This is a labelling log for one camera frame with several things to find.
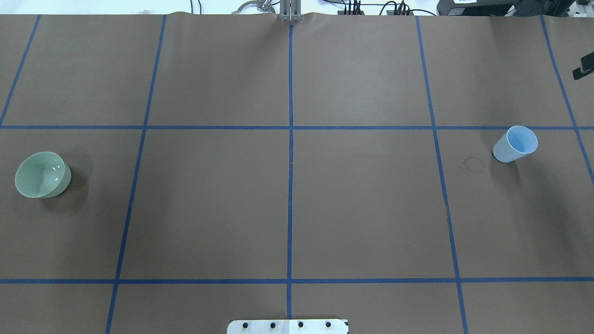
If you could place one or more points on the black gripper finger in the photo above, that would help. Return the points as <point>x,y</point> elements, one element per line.
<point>586,67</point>

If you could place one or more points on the white camera stand base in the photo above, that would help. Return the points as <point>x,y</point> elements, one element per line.
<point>289,326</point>

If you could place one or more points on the light blue plastic cup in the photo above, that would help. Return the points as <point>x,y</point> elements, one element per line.
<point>517,142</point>

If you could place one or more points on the aluminium frame post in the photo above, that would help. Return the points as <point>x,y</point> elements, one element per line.
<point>290,11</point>

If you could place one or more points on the green bowl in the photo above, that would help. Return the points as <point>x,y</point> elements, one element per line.
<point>43,175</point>

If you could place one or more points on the brown paper table mat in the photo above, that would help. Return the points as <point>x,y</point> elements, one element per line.
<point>234,167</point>

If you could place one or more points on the black box on bench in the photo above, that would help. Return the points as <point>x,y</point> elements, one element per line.
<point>497,8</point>

